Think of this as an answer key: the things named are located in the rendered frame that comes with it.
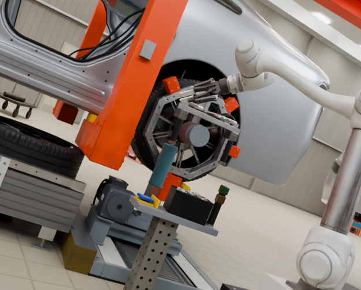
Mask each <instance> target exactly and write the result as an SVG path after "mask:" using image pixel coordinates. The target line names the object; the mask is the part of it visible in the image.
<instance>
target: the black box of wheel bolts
mask: <svg viewBox="0 0 361 290"><path fill-rule="evenodd" d="M213 206H214V204H213V203H212V202H211V201H210V200H209V199H208V198H206V197H203V196H201V195H200V194H198V193H195V192H190V190H186V189H182V188H180V187H177V186H174V185H171V186H170V189H169V192H168V195H167V197H166V199H165V202H164V204H163V207H164V208H165V209H166V211H167V212H168V213H171V214H173V215H176V216H179V217H181V218H184V219H187V220H190V221H192V222H195V223H197V224H200V225H202V226H205V224H206V222H207V219H208V217H209V215H210V212H211V210H212V207H213Z"/></svg>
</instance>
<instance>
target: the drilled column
mask: <svg viewBox="0 0 361 290"><path fill-rule="evenodd" d="M178 225H179V224H177V223H173V222H170V221H168V220H165V219H161V218H159V217H156V216H153V218H152V220H151V222H150V225H149V227H148V229H147V232H146V235H145V237H144V239H143V242H142V244H141V246H140V249H139V251H138V254H137V256H136V259H135V261H134V264H133V266H132V268H131V271H130V273H129V275H128V278H127V281H126V283H125V285H124V288H123V290H152V288H153V286H154V284H155V281H156V279H157V276H158V274H159V271H160V269H161V267H162V264H163V262H164V259H165V257H166V255H167V252H168V250H169V248H170V245H171V242H172V240H173V238H174V235H175V233H176V231H177V228H178Z"/></svg>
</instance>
